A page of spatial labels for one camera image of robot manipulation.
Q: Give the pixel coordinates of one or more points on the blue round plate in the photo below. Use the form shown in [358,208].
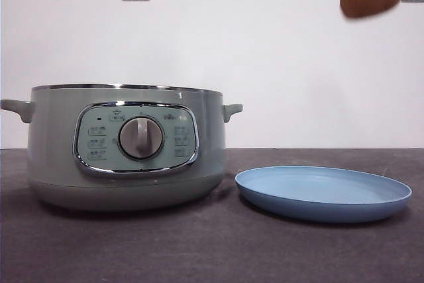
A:
[318,193]

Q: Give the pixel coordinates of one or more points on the green electric steamer pot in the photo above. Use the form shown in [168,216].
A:
[56,150]

